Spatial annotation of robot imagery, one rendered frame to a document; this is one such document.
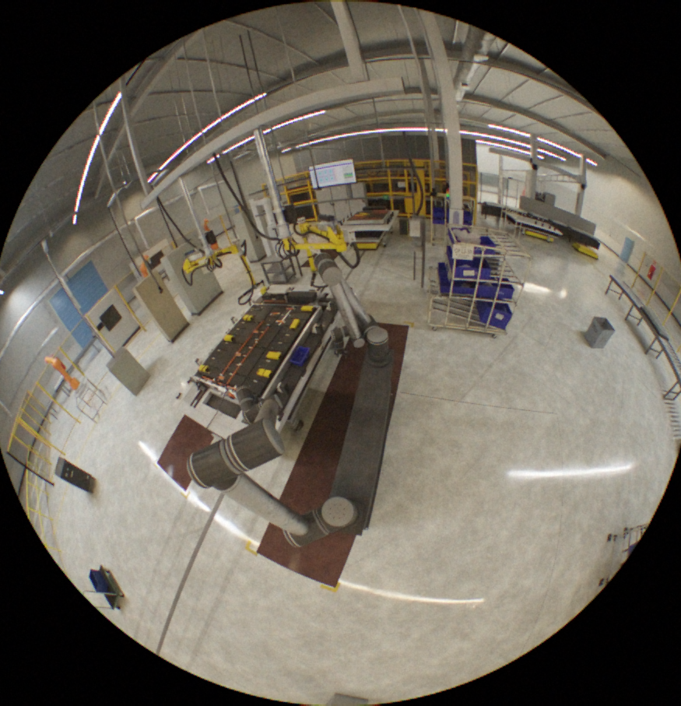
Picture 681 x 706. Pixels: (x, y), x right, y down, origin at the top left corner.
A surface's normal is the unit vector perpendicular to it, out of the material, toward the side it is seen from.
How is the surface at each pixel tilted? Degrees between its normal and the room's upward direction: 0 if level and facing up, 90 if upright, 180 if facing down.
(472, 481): 0
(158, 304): 90
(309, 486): 0
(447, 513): 0
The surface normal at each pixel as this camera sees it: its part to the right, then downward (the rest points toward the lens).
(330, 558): -0.16, -0.68
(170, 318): 0.93, 0.14
